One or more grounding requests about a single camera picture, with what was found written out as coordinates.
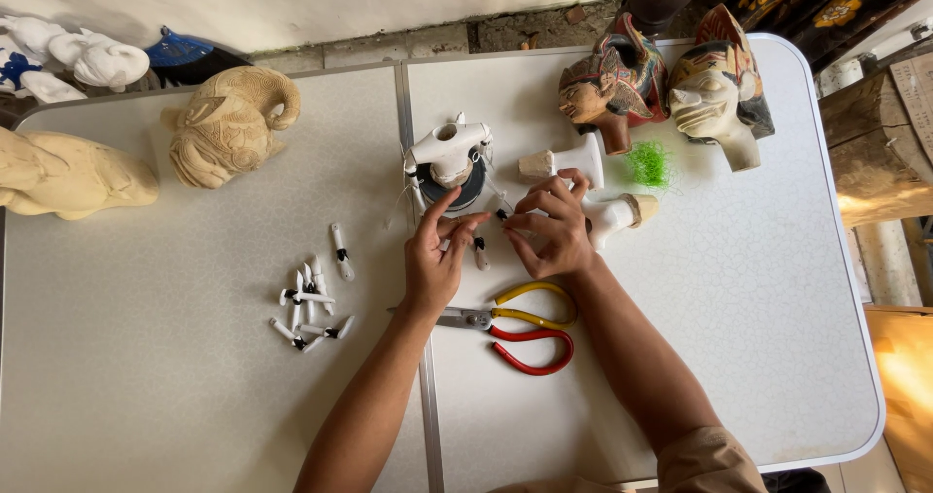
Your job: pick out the white-faced painted puppet head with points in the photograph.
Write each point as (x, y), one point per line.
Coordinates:
(718, 92)

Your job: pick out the white primed puppet head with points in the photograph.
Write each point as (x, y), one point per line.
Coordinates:
(102, 61)

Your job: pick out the pile of white puppet arms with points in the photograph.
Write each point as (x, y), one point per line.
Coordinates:
(310, 303)

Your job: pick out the red painted puppet head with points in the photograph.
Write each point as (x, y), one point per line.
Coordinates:
(612, 84)

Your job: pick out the white and blue figure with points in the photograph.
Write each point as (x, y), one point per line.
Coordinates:
(29, 70)

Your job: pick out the black thread spool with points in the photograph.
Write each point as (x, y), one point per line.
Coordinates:
(470, 187)

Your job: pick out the blue fan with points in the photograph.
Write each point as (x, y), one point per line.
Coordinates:
(177, 49)

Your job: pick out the person's right hand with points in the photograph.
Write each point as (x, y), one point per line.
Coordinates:
(565, 234)

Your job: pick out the unpainted carved wooden figure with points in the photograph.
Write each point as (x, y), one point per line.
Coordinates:
(69, 176)

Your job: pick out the rough wooden beam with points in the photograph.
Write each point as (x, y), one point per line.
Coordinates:
(878, 154)

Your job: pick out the person's left hand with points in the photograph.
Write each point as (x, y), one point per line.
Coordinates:
(431, 267)

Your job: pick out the orange wooden box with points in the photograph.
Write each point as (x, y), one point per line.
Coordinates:
(904, 391)

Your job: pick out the white puppet body wooden base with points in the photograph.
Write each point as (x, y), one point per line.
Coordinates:
(616, 214)
(576, 159)

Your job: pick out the white puppet torso with shoulders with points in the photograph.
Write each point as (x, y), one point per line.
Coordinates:
(446, 150)

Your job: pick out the green fibre tuft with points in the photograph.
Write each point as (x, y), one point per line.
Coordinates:
(647, 163)

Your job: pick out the beige sleeve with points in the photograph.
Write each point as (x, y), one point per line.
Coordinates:
(711, 464)

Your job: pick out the unpainted carved wooden head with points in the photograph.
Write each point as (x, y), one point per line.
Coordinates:
(229, 125)

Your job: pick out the dark floral batik cloth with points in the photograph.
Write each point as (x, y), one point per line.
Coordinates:
(824, 8)

